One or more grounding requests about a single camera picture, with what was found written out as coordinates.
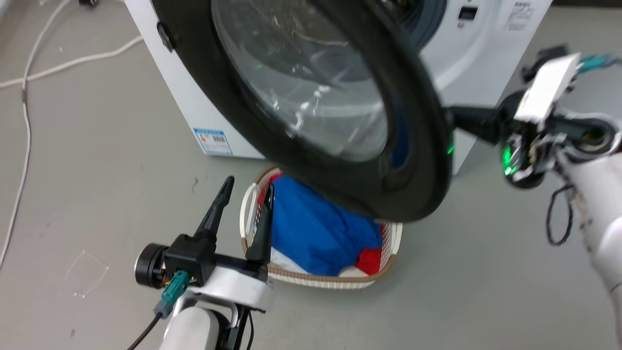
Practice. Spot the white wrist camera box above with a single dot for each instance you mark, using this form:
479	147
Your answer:
546	90

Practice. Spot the white wicker-trimmed laundry basket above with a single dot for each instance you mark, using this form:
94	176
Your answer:
388	243

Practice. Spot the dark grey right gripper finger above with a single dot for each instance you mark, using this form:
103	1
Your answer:
474	122

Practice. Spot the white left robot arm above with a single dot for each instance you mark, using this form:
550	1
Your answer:
199	325

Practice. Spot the blue garment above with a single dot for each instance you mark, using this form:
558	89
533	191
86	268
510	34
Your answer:
316	228

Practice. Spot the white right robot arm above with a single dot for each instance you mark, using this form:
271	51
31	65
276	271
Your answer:
597	204

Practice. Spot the black washer display panel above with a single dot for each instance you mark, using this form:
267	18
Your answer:
468	13

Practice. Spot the black round glass washer door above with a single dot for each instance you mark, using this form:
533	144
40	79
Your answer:
311	92

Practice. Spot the right gripper dark green-lit body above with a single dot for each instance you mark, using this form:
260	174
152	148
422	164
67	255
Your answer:
525	146

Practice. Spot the blue energy label sticker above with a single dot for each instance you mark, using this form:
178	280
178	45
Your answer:
214	142

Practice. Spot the white front-load washing machine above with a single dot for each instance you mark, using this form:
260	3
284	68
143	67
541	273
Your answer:
466	63

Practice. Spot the teal plug on camera box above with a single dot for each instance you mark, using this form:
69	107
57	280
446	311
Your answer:
595	63

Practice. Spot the white garment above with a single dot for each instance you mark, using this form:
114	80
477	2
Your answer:
286	260

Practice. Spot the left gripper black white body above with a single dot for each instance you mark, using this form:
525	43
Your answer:
194	257

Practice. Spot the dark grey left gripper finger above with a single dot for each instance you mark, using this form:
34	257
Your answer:
217	206
262	228

